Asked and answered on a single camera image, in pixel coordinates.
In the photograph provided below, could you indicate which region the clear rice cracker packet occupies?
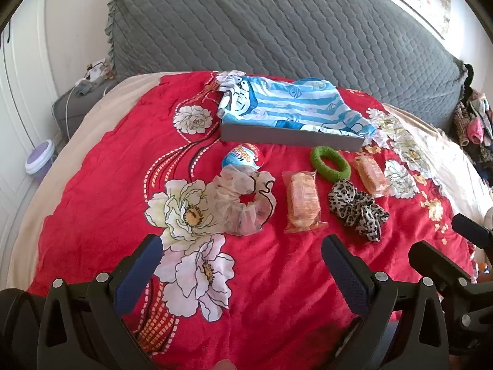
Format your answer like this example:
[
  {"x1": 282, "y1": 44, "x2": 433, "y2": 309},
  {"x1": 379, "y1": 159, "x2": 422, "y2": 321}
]
[
  {"x1": 354, "y1": 154, "x2": 390, "y2": 198},
  {"x1": 281, "y1": 170, "x2": 329, "y2": 234}
]

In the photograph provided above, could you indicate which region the grey quilted headboard cover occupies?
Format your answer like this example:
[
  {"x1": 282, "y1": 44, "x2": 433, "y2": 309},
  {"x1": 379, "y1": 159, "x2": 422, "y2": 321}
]
[{"x1": 105, "y1": 0, "x2": 468, "y2": 132}]

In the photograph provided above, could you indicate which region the sheer white scrunchie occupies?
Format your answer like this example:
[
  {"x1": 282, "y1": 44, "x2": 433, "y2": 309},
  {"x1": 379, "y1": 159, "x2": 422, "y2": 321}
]
[{"x1": 204, "y1": 164, "x2": 277, "y2": 236}]

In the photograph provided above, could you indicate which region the grey nightstand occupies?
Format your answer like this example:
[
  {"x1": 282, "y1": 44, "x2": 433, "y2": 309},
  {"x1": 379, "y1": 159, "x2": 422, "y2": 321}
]
[{"x1": 52, "y1": 79, "x2": 118, "y2": 141}]

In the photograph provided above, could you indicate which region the pile of clothes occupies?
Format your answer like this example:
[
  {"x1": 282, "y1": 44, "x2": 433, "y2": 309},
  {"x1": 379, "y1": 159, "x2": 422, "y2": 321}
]
[{"x1": 449, "y1": 64, "x2": 493, "y2": 186}]

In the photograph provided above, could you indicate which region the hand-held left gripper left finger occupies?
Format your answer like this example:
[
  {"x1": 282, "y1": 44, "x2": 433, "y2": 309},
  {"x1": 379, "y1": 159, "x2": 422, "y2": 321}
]
[{"x1": 36, "y1": 234, "x2": 164, "y2": 370}]

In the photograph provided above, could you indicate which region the leopard print scrunchie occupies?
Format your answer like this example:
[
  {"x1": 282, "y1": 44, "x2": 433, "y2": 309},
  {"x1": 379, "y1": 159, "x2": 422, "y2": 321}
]
[{"x1": 327, "y1": 179, "x2": 389, "y2": 243}]

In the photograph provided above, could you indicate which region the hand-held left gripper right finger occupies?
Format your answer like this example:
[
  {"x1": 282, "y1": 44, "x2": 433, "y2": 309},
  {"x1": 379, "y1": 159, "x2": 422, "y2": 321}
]
[{"x1": 321, "y1": 234, "x2": 449, "y2": 370}]

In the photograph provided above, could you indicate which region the purple lidded bucket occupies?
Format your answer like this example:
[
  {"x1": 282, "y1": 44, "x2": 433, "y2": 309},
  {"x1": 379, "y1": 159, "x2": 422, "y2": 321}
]
[{"x1": 25, "y1": 139, "x2": 56, "y2": 180}]

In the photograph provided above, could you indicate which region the white wardrobe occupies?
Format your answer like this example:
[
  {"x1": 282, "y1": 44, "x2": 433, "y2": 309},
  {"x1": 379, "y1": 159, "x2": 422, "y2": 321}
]
[{"x1": 0, "y1": 0, "x2": 66, "y2": 274}]

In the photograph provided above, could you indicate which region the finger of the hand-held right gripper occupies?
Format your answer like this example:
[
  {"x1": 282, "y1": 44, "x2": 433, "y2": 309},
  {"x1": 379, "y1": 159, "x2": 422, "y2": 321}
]
[
  {"x1": 408, "y1": 241, "x2": 493, "y2": 355},
  {"x1": 451, "y1": 213, "x2": 493, "y2": 247}
]

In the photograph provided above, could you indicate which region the green fuzzy scrunchie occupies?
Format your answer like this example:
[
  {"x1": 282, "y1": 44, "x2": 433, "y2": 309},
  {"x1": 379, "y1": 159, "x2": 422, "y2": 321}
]
[{"x1": 310, "y1": 146, "x2": 352, "y2": 182}]

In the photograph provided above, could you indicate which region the tangle of chargers and cables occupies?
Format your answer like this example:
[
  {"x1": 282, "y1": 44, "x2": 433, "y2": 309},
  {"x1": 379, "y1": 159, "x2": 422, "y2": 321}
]
[{"x1": 65, "y1": 58, "x2": 116, "y2": 139}]

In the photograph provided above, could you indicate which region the red floral blanket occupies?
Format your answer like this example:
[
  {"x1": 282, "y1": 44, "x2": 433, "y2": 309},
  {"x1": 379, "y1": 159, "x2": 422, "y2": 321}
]
[{"x1": 29, "y1": 71, "x2": 476, "y2": 370}]

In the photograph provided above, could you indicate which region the grey shallow box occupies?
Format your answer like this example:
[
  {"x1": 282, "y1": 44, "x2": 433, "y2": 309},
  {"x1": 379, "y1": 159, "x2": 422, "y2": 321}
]
[{"x1": 219, "y1": 117, "x2": 365, "y2": 153}]

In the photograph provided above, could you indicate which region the blue striped cartoon cloth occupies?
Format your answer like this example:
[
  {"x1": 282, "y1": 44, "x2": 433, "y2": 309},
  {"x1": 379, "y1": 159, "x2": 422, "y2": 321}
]
[{"x1": 216, "y1": 70, "x2": 376, "y2": 137}]

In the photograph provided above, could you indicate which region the egg-shaped chocolate toy packet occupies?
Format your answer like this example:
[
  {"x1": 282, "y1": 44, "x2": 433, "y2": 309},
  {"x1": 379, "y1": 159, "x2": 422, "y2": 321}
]
[{"x1": 222, "y1": 144, "x2": 266, "y2": 172}]

